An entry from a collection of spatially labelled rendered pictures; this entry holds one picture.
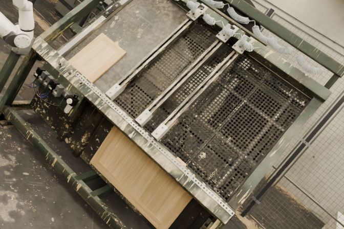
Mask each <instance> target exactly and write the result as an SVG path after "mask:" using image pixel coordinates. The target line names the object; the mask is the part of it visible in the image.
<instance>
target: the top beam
mask: <svg viewBox="0 0 344 229"><path fill-rule="evenodd" d="M172 1H173V2H175V3H176V4H178V5H179V6H181V7H182V8H183V9H185V10H186V11H188V12H189V11H190V9H189V8H188V7H187V6H186V5H187V3H188V1H193V2H194V3H196V2H197V0H188V1H187V0H179V1H176V0H172ZM197 3H198V2H197ZM205 14H208V15H209V16H210V17H212V18H214V19H215V21H219V20H221V21H219V22H215V24H214V25H209V24H207V23H206V22H205V21H204V20H203V18H202V17H203V15H204V12H203V13H202V14H201V15H200V16H199V17H198V19H199V20H200V21H202V22H203V23H205V24H206V25H208V26H209V27H211V28H212V29H213V30H215V31H216V32H218V33H219V32H220V31H221V30H222V29H223V24H224V26H226V25H227V24H229V23H228V22H229V21H228V20H226V19H225V18H223V17H222V16H220V15H219V14H217V13H216V12H214V11H213V10H211V9H210V8H208V9H207V10H206V11H205ZM222 22H223V24H222ZM235 33H240V34H234V35H233V36H232V37H230V38H229V39H228V40H229V41H230V42H232V43H233V44H235V43H236V42H237V41H238V40H239V39H240V38H241V35H242V36H243V35H244V34H245V32H244V31H242V30H241V29H238V30H237V31H236V32H235ZM252 46H253V47H254V48H257V47H260V48H257V49H253V50H252V51H251V52H249V51H246V50H245V51H244V52H246V53H247V54H249V55H250V56H251V57H253V58H254V59H256V60H257V61H258V62H260V63H261V64H263V65H264V66H266V67H267V68H268V69H270V70H272V71H273V72H274V73H276V74H277V75H279V76H280V77H281V78H283V79H284V80H286V81H287V82H289V83H290V84H291V85H293V86H294V87H296V88H297V89H298V90H300V91H301V92H302V93H304V94H305V95H307V96H308V97H310V98H311V99H312V98H313V97H316V98H317V99H319V100H320V101H322V104H323V103H324V102H325V101H326V99H327V98H328V97H329V96H330V94H331V93H332V92H331V91H330V90H328V89H327V88H325V87H324V86H323V85H321V84H320V83H318V82H317V81H315V80H314V79H312V78H311V77H309V76H308V75H306V74H305V73H304V72H302V71H301V70H299V69H298V68H296V67H295V66H293V65H292V64H290V63H289V62H288V61H286V60H285V59H283V58H282V57H280V56H279V55H277V54H276V53H275V52H273V51H271V50H270V49H268V48H267V47H266V46H264V45H263V44H261V43H260V42H258V41H257V40H255V41H254V42H253V43H252Z"/></svg>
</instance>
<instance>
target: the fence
mask: <svg viewBox="0 0 344 229"><path fill-rule="evenodd" d="M130 1H132V0H121V1H119V3H120V4H121V6H120V7H119V8H118V9H117V10H115V11H114V12H113V13H112V14H111V15H109V16H108V17H107V18H105V17H104V16H103V15H102V16H101V17H100V18H98V19H97V20H96V21H95V22H94V23H92V24H91V25H90V26H89V27H87V28H86V29H85V30H84V31H83V32H81V33H80V34H79V35H78V36H76V37H75V38H74V39H73V40H72V41H70V42H69V43H68V44H67V45H65V46H64V47H63V48H62V49H61V50H59V51H58V53H59V54H60V55H61V56H62V57H64V56H65V55H66V54H67V53H69V52H70V51H71V50H72V49H74V48H75V47H76V46H77V45H79V44H80V43H81V42H82V41H83V40H85V39H86V38H87V37H88V36H89V35H91V34H92V33H93V32H94V31H96V30H97V29H98V28H99V27H100V26H101V25H103V24H104V23H105V22H106V21H107V20H109V19H110V18H111V17H112V16H114V15H115V14H116V13H117V12H118V11H120V10H121V9H122V8H123V7H124V6H126V5H127V4H128V3H129V2H130Z"/></svg>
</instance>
